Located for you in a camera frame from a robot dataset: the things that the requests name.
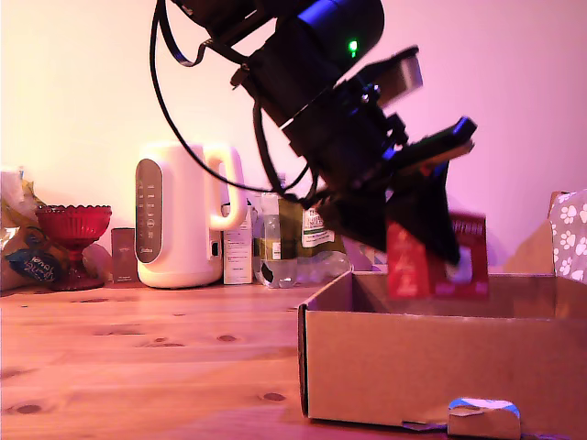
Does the red coffee filter carton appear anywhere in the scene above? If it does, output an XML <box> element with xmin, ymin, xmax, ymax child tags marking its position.
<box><xmin>385</xmin><ymin>211</ymin><xmax>490</xmax><ymax>302</ymax></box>

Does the triangle patterned box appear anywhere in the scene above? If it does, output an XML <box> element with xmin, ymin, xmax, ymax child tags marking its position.
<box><xmin>341</xmin><ymin>237</ymin><xmax>389</xmax><ymax>274</ymax></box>

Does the tall white printed carton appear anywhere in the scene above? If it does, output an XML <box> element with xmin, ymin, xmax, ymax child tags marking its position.
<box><xmin>223</xmin><ymin>205</ymin><xmax>254</xmax><ymax>285</ymax></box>

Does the open cardboard box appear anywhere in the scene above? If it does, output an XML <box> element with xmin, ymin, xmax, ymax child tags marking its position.
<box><xmin>296</xmin><ymin>218</ymin><xmax>587</xmax><ymax>432</ymax></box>

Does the blue-taped small cardboard piece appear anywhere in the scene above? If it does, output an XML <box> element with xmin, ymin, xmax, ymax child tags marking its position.
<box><xmin>447</xmin><ymin>397</ymin><xmax>523</xmax><ymax>440</ymax></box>

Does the small dark brown box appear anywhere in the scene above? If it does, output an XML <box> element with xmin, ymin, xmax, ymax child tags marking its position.
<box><xmin>111</xmin><ymin>227</ymin><xmax>138</xmax><ymax>284</ymax></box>

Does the green Tesco tea packet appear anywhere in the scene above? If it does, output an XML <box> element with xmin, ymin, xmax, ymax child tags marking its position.
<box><xmin>279</xmin><ymin>201</ymin><xmax>345</xmax><ymax>260</ymax></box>

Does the crumpled clear plastic packaging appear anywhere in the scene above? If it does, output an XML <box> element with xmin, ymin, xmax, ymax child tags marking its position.
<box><xmin>260</xmin><ymin>250</ymin><xmax>353</xmax><ymax>289</ymax></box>

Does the clear glass bottle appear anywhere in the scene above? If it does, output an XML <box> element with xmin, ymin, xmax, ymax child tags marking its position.
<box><xmin>259</xmin><ymin>192</ymin><xmax>282</xmax><ymax>276</ymax></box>

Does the grey paw print cloth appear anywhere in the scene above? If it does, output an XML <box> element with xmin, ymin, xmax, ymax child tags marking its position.
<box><xmin>548</xmin><ymin>188</ymin><xmax>587</xmax><ymax>281</ymax></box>

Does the white electric kettle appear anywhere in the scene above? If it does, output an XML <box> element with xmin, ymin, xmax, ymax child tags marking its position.
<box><xmin>135</xmin><ymin>141</ymin><xmax>249</xmax><ymax>290</ymax></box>

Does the red glass footed bowl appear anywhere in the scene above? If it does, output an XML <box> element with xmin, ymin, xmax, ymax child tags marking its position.
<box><xmin>35</xmin><ymin>204</ymin><xmax>113</xmax><ymax>291</ymax></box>

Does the yellow white snack bag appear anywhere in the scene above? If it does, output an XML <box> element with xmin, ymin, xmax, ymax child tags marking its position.
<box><xmin>0</xmin><ymin>165</ymin><xmax>70</xmax><ymax>292</ymax></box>

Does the thick black cable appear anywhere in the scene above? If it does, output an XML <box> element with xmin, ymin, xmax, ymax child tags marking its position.
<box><xmin>251</xmin><ymin>98</ymin><xmax>331</xmax><ymax>207</ymax></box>

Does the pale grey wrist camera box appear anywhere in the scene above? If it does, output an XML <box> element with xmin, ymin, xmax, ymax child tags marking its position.
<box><xmin>366</xmin><ymin>45</ymin><xmax>426</xmax><ymax>109</ymax></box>

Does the flat black ribbon cable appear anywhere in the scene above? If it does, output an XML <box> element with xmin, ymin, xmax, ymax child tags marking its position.
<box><xmin>162</xmin><ymin>0</ymin><xmax>207</xmax><ymax>69</ymax></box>

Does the thin black looping cable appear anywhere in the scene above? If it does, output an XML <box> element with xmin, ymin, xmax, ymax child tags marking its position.
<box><xmin>149</xmin><ymin>0</ymin><xmax>313</xmax><ymax>196</ymax></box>

